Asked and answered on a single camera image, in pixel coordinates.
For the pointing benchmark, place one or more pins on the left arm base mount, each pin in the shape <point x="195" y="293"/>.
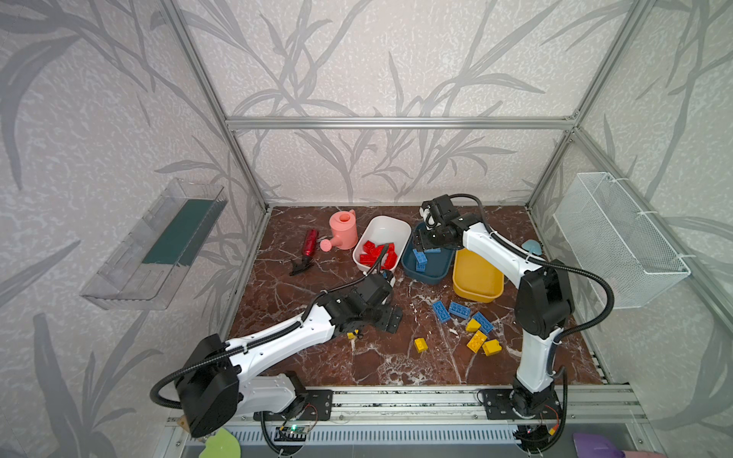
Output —
<point x="313" y="405"/>

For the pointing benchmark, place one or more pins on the purple object bottom right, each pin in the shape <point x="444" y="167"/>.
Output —
<point x="595" y="446"/>

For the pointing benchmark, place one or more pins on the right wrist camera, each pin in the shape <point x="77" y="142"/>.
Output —
<point x="425" y="213"/>

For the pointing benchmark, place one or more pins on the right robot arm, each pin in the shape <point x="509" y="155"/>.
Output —
<point x="544" y="295"/>

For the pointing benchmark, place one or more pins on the yellow lego right small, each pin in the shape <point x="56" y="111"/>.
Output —
<point x="473" y="326"/>

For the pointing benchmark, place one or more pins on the blue lego by right arm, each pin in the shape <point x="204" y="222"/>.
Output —
<point x="486" y="327"/>

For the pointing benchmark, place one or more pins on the red handled tool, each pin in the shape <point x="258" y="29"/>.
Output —
<point x="307" y="253"/>

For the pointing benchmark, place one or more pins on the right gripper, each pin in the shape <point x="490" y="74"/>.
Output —
<point x="432" y="237"/>

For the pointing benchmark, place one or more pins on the white rectangular bin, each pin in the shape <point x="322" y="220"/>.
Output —
<point x="383" y="230"/>

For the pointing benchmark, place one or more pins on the light blue toy shovel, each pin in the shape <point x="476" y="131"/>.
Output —
<point x="533" y="246"/>

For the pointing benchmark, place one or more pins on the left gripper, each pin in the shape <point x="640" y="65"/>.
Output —
<point x="387" y="319"/>

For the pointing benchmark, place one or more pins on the green trowel wooden handle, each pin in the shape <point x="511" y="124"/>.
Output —
<point x="220" y="444"/>

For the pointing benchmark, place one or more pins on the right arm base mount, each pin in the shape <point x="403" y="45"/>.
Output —
<point x="500" y="405"/>

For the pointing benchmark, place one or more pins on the yellow rectangular bin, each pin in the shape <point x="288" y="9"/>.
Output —
<point x="475" y="279"/>

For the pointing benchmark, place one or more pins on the yellow lego bottom centre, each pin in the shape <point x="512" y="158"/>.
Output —
<point x="420" y="345"/>

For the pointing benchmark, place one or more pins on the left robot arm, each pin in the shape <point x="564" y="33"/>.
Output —
<point x="222" y="379"/>

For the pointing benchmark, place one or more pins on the clear plastic wall shelf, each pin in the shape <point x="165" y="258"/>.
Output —
<point x="149" y="266"/>

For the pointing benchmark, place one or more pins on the yellow lego right long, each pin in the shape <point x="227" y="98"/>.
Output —
<point x="477" y="341"/>

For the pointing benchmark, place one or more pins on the dark teal rectangular bin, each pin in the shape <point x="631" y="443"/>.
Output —
<point x="438" y="263"/>

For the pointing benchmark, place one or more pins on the red square lego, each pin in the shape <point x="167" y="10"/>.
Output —
<point x="369" y="247"/>

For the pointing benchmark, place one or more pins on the pink watering can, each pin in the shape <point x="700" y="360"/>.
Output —
<point x="343" y="226"/>

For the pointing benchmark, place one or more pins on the yellow lego far right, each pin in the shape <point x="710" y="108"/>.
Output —
<point x="491" y="347"/>

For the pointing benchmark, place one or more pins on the white wire mesh basket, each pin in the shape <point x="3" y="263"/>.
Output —
<point x="611" y="236"/>

